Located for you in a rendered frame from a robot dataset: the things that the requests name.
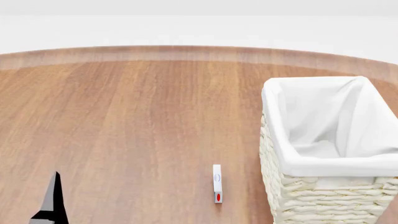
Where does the small white box red oval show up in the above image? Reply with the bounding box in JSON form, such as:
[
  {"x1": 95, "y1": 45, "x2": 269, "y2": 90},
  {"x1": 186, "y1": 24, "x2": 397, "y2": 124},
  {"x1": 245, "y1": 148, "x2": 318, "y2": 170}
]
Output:
[{"x1": 212, "y1": 164, "x2": 224, "y2": 204}]

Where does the white cloth basket liner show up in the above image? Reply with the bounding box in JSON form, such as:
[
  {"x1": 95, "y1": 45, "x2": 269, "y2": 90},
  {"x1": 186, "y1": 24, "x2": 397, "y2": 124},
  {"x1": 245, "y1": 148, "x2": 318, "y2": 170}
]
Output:
[{"x1": 261, "y1": 75, "x2": 398, "y2": 179}]

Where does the cream woven wicker basket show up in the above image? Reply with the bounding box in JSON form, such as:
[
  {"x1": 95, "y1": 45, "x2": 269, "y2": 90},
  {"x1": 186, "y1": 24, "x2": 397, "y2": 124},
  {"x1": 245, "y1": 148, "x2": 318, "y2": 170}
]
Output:
[{"x1": 259, "y1": 111, "x2": 398, "y2": 224}]

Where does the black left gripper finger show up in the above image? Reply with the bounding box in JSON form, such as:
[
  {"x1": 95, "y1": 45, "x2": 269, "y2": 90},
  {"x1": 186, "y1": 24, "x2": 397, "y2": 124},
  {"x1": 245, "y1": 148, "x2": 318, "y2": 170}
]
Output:
[{"x1": 39, "y1": 170, "x2": 68, "y2": 212}]

